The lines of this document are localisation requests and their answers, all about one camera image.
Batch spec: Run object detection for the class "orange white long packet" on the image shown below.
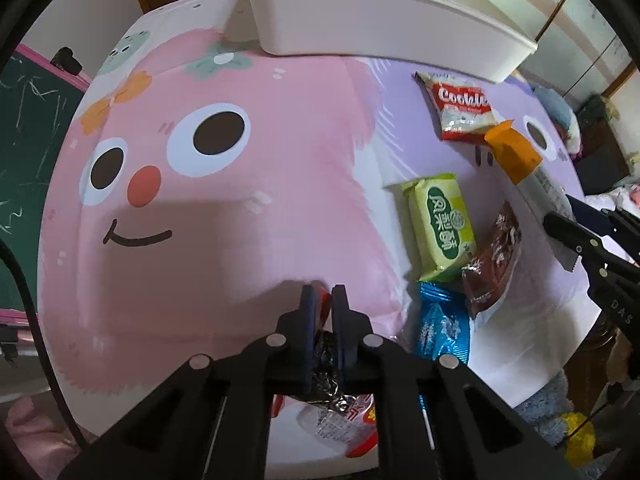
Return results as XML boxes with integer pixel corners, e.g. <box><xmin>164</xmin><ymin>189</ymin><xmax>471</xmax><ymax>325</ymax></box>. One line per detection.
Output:
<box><xmin>482</xmin><ymin>119</ymin><xmax>582</xmax><ymax>272</ymax></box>

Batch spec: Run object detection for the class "red edged dark snack packet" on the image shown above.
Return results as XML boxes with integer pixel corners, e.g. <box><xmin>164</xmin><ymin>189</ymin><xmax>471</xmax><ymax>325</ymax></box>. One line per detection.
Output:
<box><xmin>296</xmin><ymin>287</ymin><xmax>378</xmax><ymax>458</ymax></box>

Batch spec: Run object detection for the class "blue foil snack packet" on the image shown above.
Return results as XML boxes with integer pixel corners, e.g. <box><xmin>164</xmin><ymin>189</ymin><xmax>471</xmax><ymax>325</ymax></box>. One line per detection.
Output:
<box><xmin>412</xmin><ymin>282</ymin><xmax>472</xmax><ymax>364</ymax></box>

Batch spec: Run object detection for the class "brown snowflake snack packet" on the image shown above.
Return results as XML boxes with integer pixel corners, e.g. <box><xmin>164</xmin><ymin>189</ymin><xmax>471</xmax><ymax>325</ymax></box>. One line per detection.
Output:
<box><xmin>461</xmin><ymin>202</ymin><xmax>522</xmax><ymax>330</ymax></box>

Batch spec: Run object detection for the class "green pineapple cake packet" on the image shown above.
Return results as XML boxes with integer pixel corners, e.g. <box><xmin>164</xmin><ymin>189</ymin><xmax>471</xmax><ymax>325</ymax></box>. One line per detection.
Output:
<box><xmin>400</xmin><ymin>174</ymin><xmax>476</xmax><ymax>283</ymax></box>

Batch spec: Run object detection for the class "red white cookie packet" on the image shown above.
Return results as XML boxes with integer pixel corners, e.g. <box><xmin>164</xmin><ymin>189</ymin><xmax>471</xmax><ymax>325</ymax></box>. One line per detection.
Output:
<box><xmin>414</xmin><ymin>72</ymin><xmax>498</xmax><ymax>144</ymax></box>

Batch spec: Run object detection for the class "yellow plush toy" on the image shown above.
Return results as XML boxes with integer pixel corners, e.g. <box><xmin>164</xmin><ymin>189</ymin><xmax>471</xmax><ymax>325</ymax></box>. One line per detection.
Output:
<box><xmin>556</xmin><ymin>412</ymin><xmax>597</xmax><ymax>469</ymax></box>

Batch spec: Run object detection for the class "pink cartoon tablecloth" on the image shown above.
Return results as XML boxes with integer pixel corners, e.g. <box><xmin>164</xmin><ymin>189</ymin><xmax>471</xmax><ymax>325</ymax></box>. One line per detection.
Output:
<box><xmin>38</xmin><ymin>0</ymin><xmax>599</xmax><ymax>434</ymax></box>

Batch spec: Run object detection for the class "white plastic storage bin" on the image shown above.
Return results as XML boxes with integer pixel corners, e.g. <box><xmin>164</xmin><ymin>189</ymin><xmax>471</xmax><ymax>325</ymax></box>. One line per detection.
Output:
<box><xmin>250</xmin><ymin>0</ymin><xmax>537</xmax><ymax>82</ymax></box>

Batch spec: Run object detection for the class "green chalkboard pink frame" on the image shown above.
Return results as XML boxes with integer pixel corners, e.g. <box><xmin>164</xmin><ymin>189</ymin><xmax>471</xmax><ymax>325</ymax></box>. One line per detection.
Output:
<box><xmin>0</xmin><ymin>46</ymin><xmax>85</xmax><ymax>295</ymax></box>

